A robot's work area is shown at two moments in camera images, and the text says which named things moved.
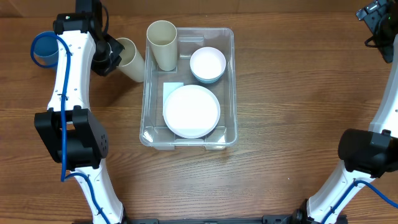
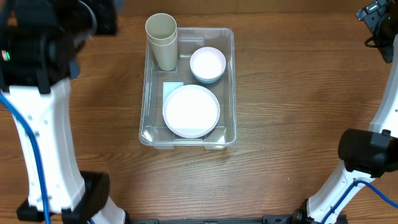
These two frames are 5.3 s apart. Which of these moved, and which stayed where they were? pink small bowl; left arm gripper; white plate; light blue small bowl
Moved: left arm gripper
Stayed: white plate; light blue small bowl; pink small bowl
